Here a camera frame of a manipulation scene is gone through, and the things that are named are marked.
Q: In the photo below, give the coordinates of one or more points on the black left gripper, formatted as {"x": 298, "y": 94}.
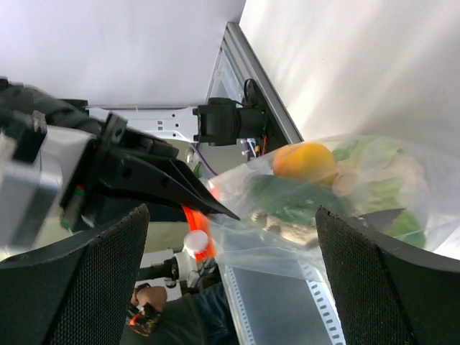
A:
{"x": 120, "y": 169}

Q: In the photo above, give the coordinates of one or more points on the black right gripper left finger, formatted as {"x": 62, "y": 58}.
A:
{"x": 77, "y": 290}

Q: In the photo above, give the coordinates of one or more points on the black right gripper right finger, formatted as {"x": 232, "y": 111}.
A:
{"x": 387, "y": 291}

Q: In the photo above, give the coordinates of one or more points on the clear zip bag orange zipper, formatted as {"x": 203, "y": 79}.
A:
{"x": 240, "y": 243}

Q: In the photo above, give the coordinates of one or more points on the grey fish toy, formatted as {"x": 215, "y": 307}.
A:
{"x": 306, "y": 235}

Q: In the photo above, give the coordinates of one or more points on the white green cabbage toy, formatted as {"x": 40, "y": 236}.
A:
{"x": 376, "y": 174}

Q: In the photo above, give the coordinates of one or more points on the green cucumber toy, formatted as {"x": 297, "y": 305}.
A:
{"x": 292, "y": 200}

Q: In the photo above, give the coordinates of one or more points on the yellow orange pepper toy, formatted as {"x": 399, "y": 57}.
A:
{"x": 307, "y": 161}

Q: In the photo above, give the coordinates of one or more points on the green grapes toy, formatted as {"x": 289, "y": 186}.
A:
{"x": 408, "y": 228}

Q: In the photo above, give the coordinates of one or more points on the operator hand with watch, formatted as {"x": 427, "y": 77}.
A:
{"x": 155, "y": 296}

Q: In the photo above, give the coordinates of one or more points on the operator dark clothed body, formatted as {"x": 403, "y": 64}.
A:
{"x": 202, "y": 318}

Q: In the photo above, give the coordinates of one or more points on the black orange teleoperation handle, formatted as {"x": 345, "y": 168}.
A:
{"x": 144, "y": 320}

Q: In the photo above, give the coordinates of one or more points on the white slotted cable duct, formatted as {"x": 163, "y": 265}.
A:
{"x": 273, "y": 309}

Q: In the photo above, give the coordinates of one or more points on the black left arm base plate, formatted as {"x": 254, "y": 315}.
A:
{"x": 256, "y": 116}

